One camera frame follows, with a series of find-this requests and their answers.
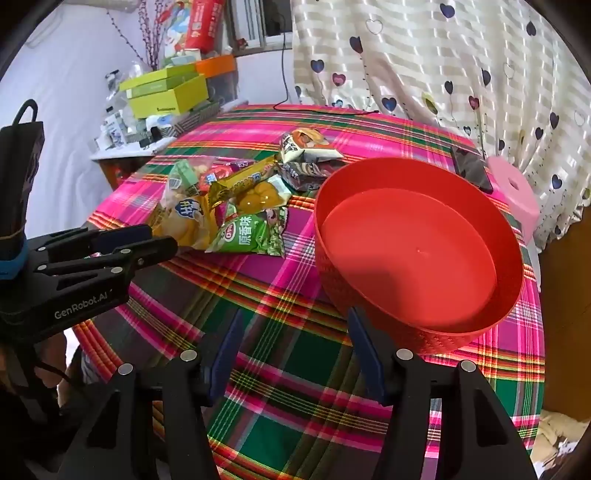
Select beige cloth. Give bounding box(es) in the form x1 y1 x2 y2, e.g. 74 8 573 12
531 410 591 468

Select dark snack packet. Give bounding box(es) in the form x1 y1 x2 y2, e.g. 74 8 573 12
277 159 345 192

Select green snack packet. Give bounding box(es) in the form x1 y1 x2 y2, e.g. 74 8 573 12
205 203 289 257

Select black cable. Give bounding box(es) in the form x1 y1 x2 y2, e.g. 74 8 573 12
274 14 379 115

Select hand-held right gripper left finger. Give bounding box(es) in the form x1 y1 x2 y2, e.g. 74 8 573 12
60 310 245 480

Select plaid tablecloth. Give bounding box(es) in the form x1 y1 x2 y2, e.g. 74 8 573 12
74 104 546 480

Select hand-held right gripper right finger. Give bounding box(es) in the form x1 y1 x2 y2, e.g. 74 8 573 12
347 307 539 480

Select black white striped box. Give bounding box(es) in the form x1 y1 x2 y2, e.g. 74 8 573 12
173 99 222 136

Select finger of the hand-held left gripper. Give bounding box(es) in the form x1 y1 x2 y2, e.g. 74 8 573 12
32 237 179 289
28 224 154 259

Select gold bar wrapper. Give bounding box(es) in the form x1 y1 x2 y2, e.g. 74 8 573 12
208 156 282 208

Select orange box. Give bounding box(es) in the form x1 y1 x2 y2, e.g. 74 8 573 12
196 55 236 78

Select heart print curtain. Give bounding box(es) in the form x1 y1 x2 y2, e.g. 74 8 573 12
291 0 591 252

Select white shelf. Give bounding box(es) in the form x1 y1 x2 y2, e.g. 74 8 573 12
90 134 172 163

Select yellow chip packet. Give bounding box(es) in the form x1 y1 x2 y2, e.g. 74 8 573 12
150 191 222 250

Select large lime green box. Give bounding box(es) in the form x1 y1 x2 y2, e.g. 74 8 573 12
128 75 209 119

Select window frame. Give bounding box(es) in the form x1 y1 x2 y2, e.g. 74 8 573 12
226 0 294 52

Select purple flower twigs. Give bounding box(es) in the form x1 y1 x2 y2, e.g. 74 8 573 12
106 9 163 71

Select wooden cabinet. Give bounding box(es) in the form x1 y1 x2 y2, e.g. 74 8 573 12
538 217 591 418

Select white orange snack packet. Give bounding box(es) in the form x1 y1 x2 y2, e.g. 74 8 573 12
281 128 345 164

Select colourful picture box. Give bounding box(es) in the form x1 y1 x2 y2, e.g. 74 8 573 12
159 0 204 59

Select red round bowl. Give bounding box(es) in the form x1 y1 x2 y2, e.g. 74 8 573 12
314 157 525 356

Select red package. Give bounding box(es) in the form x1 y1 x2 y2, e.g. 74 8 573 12
185 0 227 51

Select clear biscuit packet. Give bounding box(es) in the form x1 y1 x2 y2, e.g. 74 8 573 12
159 157 218 204

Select black smartphone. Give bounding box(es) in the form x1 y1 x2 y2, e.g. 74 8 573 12
450 148 495 193

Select flat green box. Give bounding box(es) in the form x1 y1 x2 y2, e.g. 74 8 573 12
119 64 199 93

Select yellow fruit packet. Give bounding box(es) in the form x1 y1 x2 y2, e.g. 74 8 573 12
233 175 294 213

